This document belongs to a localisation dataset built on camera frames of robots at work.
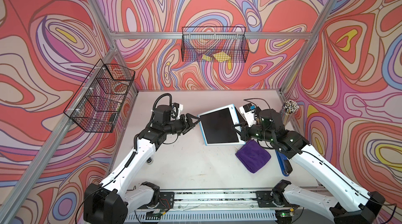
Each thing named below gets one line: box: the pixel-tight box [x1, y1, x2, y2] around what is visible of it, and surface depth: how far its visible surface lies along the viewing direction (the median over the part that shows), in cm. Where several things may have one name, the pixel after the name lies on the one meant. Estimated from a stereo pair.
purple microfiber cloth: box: [235, 139, 272, 174], surface depth 86 cm
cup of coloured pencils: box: [281, 99, 300, 126], surface depth 90 cm
